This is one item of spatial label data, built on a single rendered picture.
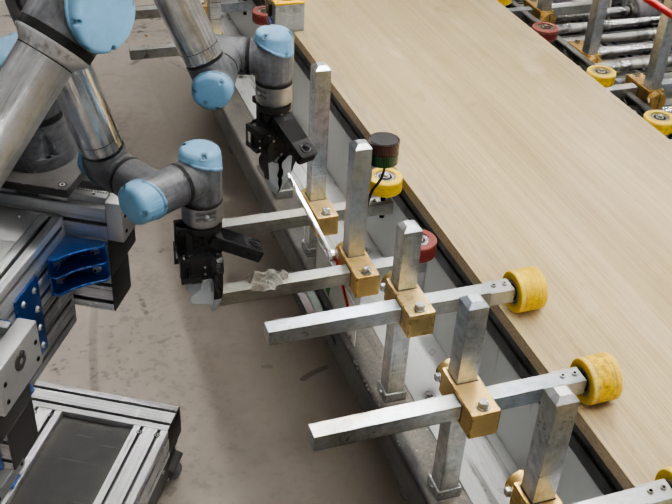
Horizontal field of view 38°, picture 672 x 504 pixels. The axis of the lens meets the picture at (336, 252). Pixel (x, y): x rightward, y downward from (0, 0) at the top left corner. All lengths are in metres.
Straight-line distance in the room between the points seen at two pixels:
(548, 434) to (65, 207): 1.07
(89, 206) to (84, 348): 1.23
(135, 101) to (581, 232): 2.81
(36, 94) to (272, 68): 0.65
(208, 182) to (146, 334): 1.49
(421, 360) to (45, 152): 0.89
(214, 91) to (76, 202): 0.37
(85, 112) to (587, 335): 0.96
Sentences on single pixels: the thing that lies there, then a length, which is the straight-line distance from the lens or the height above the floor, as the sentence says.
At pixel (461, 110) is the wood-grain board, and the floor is 0.90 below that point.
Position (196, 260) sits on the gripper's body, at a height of 0.96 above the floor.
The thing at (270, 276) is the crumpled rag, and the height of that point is 0.88.
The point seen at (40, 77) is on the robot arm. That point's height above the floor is 1.42.
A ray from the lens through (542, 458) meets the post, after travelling 1.35.
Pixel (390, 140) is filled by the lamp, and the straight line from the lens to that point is 1.87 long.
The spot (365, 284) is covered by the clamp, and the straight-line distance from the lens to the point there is 1.94.
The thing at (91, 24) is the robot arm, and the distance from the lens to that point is 1.40.
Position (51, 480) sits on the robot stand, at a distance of 2.47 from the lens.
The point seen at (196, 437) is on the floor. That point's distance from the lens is 2.81.
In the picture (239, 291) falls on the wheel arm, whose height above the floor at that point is 0.86.
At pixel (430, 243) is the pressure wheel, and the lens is 1.98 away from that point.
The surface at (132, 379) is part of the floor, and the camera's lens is 3.00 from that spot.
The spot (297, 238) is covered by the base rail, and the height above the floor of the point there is 0.70.
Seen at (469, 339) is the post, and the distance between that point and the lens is 1.51.
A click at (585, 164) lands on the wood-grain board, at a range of 2.36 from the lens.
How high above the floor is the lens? 2.02
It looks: 35 degrees down
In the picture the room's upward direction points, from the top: 3 degrees clockwise
